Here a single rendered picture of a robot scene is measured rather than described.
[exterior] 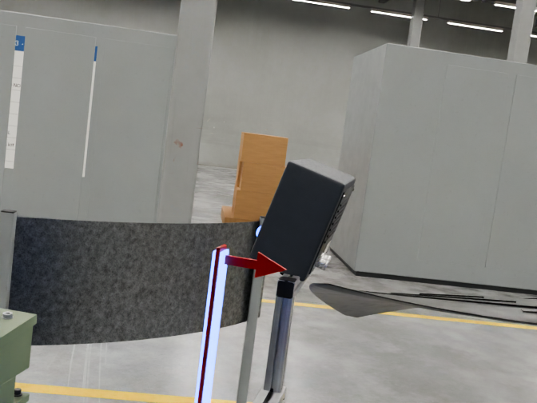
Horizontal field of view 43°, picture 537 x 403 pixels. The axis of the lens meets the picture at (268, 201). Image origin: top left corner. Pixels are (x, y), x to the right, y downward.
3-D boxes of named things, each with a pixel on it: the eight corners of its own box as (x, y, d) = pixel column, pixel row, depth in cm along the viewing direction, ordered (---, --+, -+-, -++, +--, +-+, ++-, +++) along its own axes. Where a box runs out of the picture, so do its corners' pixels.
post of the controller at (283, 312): (280, 393, 116) (295, 281, 114) (263, 390, 117) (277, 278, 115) (283, 387, 119) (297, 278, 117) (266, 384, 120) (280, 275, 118)
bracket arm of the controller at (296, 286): (292, 300, 115) (295, 282, 114) (275, 297, 115) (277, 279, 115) (312, 274, 138) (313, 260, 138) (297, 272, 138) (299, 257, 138)
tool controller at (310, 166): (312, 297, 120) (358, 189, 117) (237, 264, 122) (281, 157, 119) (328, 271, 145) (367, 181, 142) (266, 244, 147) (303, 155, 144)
